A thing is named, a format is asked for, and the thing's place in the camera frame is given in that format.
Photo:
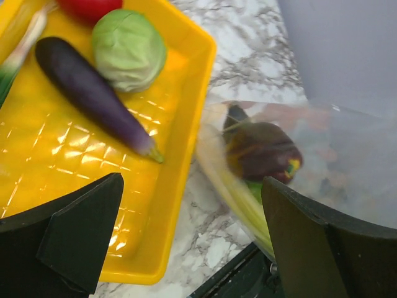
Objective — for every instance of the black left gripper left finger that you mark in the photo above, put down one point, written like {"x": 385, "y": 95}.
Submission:
{"x": 58, "y": 249}

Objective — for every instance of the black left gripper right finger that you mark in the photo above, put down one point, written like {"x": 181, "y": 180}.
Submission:
{"x": 321, "y": 252}

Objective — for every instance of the green celery stalk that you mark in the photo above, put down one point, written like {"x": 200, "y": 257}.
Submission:
{"x": 237, "y": 196}

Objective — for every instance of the clear pink-dotted zip bag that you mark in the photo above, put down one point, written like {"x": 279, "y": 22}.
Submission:
{"x": 349, "y": 156}

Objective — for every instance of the dark purple round fruit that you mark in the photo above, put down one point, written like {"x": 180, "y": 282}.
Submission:
{"x": 255, "y": 150}

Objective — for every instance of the purple eggplant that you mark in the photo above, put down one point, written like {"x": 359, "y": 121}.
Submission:
{"x": 87, "y": 90}

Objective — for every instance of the red tomato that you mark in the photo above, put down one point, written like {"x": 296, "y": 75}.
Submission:
{"x": 91, "y": 10}

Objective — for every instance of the green chive bundle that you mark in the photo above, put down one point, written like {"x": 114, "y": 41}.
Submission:
{"x": 13, "y": 63}

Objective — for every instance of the green cabbage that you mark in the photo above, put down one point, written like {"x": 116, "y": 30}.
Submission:
{"x": 128, "y": 50}

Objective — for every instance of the black metal base rail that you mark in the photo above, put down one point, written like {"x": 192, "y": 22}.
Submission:
{"x": 250, "y": 274}

